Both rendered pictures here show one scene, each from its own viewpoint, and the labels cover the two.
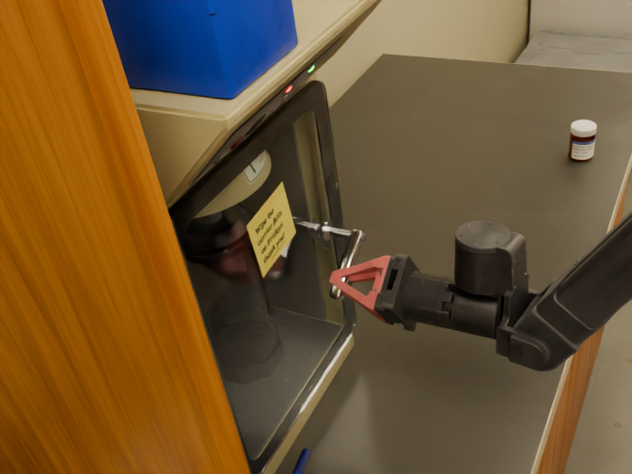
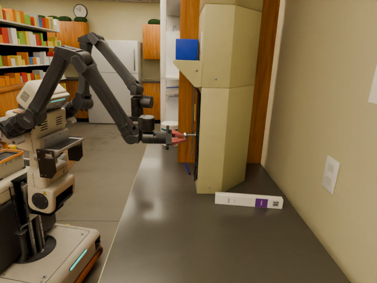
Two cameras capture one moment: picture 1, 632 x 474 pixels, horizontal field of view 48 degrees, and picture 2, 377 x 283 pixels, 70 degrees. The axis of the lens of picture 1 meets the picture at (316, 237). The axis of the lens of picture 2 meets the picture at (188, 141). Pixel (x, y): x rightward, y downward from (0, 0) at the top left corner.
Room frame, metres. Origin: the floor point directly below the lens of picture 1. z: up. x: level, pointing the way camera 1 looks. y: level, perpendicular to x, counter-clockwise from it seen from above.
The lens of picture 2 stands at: (1.61, -0.70, 1.53)
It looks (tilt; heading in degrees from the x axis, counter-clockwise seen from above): 18 degrees down; 144
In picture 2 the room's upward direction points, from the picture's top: 2 degrees clockwise
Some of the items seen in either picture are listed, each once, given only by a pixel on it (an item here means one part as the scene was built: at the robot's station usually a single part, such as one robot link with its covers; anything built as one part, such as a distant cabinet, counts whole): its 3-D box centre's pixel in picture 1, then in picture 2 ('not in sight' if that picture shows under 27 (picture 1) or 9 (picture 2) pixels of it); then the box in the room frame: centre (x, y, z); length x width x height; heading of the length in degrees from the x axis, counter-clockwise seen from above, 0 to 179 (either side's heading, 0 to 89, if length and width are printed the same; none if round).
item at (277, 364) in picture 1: (282, 289); (194, 130); (0.63, 0.05, 1.19); 0.30 x 0.01 x 0.40; 146
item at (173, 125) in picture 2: not in sight; (170, 133); (0.09, 0.24, 1.02); 0.13 x 0.13 x 0.15
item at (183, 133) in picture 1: (280, 77); (186, 72); (0.60, 0.01, 1.46); 0.32 x 0.11 x 0.10; 147
